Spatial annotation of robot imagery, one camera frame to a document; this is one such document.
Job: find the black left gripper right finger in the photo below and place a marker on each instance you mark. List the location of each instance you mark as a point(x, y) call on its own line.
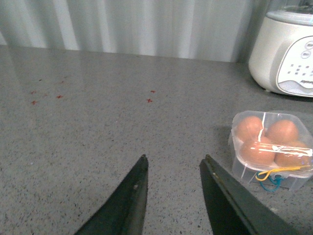
point(232, 209)

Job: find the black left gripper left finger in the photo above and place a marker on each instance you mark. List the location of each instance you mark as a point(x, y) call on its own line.
point(124, 211)

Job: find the brown egg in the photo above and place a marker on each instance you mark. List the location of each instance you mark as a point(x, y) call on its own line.
point(250, 127)
point(290, 158)
point(283, 131)
point(258, 152)

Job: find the clear plastic egg box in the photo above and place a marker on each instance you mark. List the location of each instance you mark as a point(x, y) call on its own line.
point(272, 149)

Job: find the yellow rubber band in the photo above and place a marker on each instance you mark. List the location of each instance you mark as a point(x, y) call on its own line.
point(263, 175)

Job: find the blue rubber band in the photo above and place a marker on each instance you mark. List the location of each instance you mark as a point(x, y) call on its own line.
point(272, 184)

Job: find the white Joyoung blender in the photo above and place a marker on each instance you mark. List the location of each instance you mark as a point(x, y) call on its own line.
point(282, 57)

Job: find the grey curtain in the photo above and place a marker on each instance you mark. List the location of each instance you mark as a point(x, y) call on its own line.
point(218, 30)

